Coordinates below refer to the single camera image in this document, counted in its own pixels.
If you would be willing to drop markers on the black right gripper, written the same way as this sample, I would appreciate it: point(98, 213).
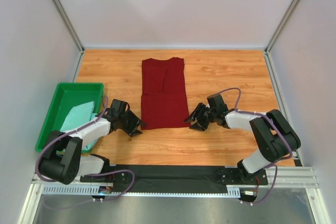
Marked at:
point(196, 115)

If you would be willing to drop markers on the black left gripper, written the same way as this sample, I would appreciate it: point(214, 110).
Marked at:
point(135, 122)

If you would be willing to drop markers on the dark red t-shirt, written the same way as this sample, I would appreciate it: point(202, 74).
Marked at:
point(163, 99)

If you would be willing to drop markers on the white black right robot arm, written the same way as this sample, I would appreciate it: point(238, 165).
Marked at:
point(276, 139)

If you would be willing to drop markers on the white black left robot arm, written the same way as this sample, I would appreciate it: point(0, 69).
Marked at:
point(61, 159)

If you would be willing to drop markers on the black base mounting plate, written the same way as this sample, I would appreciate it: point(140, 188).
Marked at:
point(190, 179)

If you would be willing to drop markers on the light teal t-shirt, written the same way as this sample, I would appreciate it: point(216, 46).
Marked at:
point(78, 116)

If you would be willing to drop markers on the green plastic tray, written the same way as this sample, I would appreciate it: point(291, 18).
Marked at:
point(66, 96)

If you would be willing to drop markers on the slotted white cable duct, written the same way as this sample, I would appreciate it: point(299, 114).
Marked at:
point(96, 190)

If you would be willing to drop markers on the aluminium frame rail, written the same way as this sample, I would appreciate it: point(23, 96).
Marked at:
point(296, 177)

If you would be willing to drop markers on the left aluminium corner post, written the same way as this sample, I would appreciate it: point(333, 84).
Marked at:
point(65, 19)

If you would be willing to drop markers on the aluminium corner post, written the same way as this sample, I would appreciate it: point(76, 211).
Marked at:
point(65, 19)
point(283, 22)

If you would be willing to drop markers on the right aluminium corner post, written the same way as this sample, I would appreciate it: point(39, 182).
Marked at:
point(283, 22)

